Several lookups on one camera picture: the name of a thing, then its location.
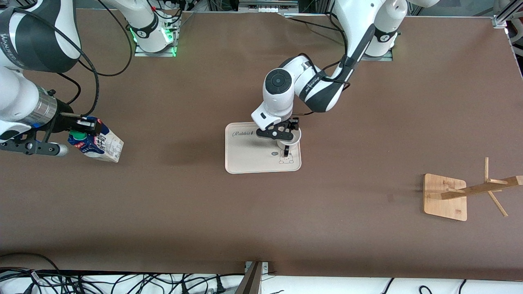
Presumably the cream tray with rabbit print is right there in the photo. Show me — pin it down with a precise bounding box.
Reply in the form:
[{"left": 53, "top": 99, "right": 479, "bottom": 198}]
[{"left": 225, "top": 120, "right": 302, "bottom": 175}]

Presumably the black looped cable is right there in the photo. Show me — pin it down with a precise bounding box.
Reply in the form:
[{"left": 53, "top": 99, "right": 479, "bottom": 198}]
[{"left": 0, "top": 252, "right": 62, "bottom": 275}]

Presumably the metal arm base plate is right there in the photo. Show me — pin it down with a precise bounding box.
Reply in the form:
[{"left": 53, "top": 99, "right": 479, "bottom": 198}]
[
  {"left": 360, "top": 48, "right": 394, "bottom": 62},
  {"left": 134, "top": 24, "right": 179, "bottom": 58}
]

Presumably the blue white milk carton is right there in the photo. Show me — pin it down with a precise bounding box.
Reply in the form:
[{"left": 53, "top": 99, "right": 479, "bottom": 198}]
[{"left": 67, "top": 116, "right": 125, "bottom": 163}]

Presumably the grey tagged cable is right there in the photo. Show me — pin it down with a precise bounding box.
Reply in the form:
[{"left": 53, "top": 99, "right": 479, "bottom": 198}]
[{"left": 25, "top": 271, "right": 45, "bottom": 294}]

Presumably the grey power strip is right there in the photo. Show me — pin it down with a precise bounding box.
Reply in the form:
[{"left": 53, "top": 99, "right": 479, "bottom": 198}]
[{"left": 239, "top": 0, "right": 299, "bottom": 13}]

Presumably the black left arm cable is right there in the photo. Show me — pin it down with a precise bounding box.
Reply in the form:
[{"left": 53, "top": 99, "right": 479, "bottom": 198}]
[{"left": 297, "top": 11, "right": 353, "bottom": 117}]

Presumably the brown wooden beam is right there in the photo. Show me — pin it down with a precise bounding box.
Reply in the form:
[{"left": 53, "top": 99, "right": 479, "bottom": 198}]
[{"left": 235, "top": 261, "right": 264, "bottom": 294}]

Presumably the black cable on table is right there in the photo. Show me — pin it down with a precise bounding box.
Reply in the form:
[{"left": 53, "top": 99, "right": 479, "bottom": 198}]
[{"left": 285, "top": 16, "right": 344, "bottom": 36}]

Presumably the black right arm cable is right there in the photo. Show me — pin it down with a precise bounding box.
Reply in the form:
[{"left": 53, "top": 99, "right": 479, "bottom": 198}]
[{"left": 10, "top": 0, "right": 134, "bottom": 118}]

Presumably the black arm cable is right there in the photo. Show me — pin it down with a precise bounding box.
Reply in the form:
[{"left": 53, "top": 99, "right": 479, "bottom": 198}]
[
  {"left": 10, "top": 0, "right": 134, "bottom": 118},
  {"left": 297, "top": 11, "right": 353, "bottom": 117}
]

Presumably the wooden cup rack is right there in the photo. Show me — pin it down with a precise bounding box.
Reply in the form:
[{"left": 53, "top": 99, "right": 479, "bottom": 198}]
[{"left": 423, "top": 157, "right": 523, "bottom": 222}]

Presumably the white smiley mug black handle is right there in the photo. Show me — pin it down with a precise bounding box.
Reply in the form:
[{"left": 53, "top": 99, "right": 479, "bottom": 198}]
[{"left": 277, "top": 129, "right": 302, "bottom": 158}]

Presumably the small metal bracket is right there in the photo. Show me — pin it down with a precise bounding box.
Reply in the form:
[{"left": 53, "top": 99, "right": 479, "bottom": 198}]
[{"left": 245, "top": 261, "right": 269, "bottom": 275}]

